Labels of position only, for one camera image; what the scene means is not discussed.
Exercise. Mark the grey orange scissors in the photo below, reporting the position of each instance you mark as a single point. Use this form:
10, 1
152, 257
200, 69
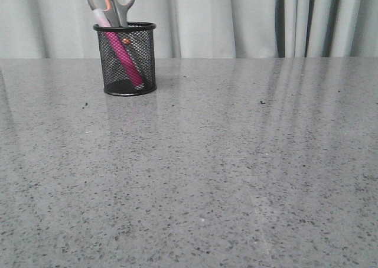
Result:
114, 15

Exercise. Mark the pink pen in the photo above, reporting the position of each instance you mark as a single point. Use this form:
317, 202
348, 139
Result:
122, 55

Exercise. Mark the black mesh pen cup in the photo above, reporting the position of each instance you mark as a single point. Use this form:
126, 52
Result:
138, 41

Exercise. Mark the grey curtain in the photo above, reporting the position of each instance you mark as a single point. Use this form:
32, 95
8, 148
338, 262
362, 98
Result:
199, 28

